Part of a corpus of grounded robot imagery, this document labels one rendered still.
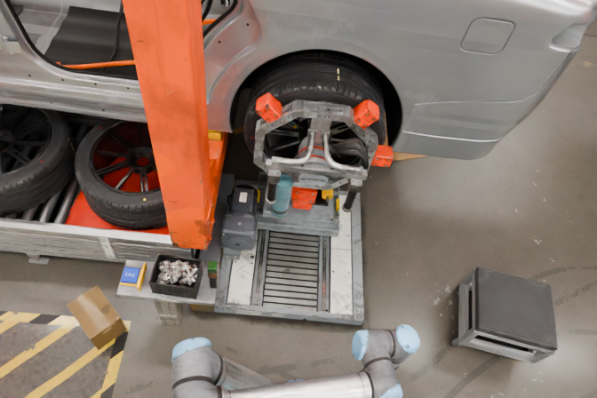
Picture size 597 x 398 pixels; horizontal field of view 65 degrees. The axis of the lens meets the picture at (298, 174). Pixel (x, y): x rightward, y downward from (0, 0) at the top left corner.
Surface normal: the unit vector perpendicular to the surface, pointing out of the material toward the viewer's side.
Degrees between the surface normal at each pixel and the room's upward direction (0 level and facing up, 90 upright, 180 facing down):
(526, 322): 0
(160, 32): 90
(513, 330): 0
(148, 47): 90
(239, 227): 0
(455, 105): 90
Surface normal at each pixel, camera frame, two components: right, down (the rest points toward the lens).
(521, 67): -0.04, 0.80
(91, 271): 0.11, -0.59
